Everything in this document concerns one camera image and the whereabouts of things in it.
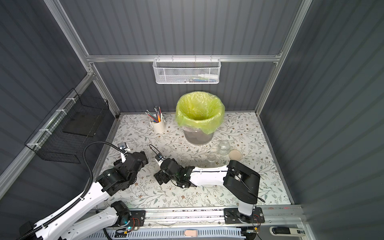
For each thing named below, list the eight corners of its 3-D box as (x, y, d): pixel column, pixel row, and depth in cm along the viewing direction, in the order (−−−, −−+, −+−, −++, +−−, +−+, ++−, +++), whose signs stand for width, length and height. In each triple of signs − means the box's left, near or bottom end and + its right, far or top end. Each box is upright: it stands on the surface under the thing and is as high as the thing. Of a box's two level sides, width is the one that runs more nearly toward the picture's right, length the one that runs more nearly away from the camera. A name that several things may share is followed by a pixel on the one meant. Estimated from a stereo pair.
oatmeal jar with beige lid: (218, 155, 98) (219, 151, 95) (217, 144, 104) (218, 140, 101) (230, 155, 98) (231, 151, 95) (228, 144, 104) (229, 140, 101)
